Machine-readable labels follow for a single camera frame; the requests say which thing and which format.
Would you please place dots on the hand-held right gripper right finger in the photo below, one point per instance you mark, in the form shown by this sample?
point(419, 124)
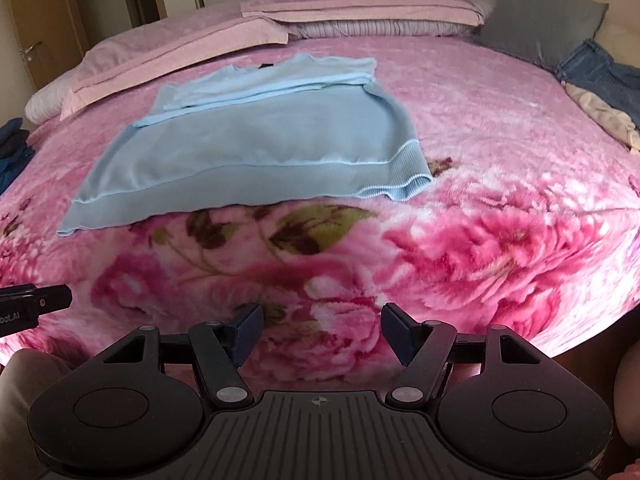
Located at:
point(397, 335)

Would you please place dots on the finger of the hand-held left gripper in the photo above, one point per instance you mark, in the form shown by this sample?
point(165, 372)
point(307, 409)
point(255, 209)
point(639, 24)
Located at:
point(55, 297)

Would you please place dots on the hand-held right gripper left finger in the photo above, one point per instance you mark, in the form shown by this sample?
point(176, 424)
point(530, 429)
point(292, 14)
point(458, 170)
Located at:
point(248, 334)

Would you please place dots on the light blue sweater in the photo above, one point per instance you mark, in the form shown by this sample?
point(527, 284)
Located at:
point(260, 135)

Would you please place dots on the dark blue clothes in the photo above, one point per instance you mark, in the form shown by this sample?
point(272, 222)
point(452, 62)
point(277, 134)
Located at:
point(12, 155)

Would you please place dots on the person's left leg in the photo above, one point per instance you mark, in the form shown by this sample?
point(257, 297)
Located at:
point(20, 410)

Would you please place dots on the striped pillow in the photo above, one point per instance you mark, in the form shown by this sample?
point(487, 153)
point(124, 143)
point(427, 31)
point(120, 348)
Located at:
point(400, 27)
point(47, 100)

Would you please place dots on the pink floral blanket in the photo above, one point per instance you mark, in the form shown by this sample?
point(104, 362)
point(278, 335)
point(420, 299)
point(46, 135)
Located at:
point(490, 160)

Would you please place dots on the wooden door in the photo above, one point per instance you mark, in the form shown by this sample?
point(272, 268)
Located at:
point(45, 25)

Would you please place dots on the cream garment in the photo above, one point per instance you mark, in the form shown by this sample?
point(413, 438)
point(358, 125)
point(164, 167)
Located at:
point(607, 115)

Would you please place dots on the blue denim jeans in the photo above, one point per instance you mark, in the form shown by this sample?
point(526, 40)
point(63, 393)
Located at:
point(600, 75)

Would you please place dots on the grey pillow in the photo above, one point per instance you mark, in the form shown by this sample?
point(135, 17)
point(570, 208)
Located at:
point(540, 25)

